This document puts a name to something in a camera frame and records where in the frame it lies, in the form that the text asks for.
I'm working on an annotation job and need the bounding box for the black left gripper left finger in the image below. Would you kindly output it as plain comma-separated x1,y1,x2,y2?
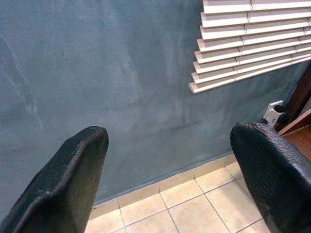
0,125,109,233

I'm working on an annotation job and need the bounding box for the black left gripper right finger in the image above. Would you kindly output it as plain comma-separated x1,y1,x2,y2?
229,122,311,233

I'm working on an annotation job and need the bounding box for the black power plug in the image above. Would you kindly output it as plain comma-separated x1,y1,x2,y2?
274,113,290,132

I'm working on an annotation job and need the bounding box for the brown wooden furniture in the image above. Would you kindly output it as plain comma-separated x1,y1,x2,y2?
277,60,311,162

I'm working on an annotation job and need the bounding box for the white slatted window blind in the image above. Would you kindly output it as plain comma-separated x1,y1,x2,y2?
188,0,311,94

